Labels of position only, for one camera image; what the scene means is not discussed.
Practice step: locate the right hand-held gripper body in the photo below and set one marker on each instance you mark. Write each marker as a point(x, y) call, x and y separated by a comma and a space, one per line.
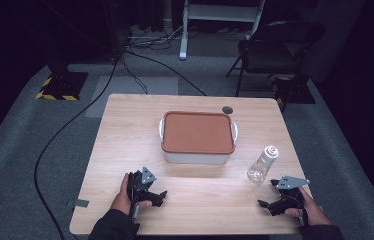
point(291, 198)

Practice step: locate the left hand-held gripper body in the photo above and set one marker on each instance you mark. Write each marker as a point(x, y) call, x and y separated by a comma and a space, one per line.
point(134, 186)

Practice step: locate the person's left hand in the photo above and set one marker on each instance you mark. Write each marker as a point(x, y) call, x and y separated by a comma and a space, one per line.
point(121, 198)

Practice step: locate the person's right hand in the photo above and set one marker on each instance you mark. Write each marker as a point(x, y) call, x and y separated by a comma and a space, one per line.
point(313, 211)

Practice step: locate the clear plastic bottle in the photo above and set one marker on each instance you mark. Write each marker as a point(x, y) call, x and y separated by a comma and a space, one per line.
point(261, 165)

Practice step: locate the white plastic storage box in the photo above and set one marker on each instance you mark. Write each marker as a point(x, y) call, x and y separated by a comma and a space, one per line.
point(196, 158)

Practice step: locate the grey tape strip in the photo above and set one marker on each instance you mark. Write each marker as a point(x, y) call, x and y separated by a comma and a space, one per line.
point(81, 202)

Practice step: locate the orange storage box lid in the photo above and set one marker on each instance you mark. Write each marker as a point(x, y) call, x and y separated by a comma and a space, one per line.
point(197, 132)

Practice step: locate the dark round table grommet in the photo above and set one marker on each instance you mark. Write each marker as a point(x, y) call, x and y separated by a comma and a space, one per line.
point(227, 109)

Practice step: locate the black folding chair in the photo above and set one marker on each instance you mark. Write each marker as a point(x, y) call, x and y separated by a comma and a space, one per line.
point(265, 55)

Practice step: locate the white power strip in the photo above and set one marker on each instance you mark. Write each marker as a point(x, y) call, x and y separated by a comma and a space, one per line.
point(148, 37)

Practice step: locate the black yellow striped base plate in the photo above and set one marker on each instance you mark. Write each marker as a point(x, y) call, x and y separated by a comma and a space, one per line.
point(62, 86)
point(295, 91)

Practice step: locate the black stand post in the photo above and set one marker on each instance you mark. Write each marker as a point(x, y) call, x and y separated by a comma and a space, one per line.
point(56, 50)

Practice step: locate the white metal stand frame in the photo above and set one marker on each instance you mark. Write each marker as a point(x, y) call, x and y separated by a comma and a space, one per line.
point(218, 12)

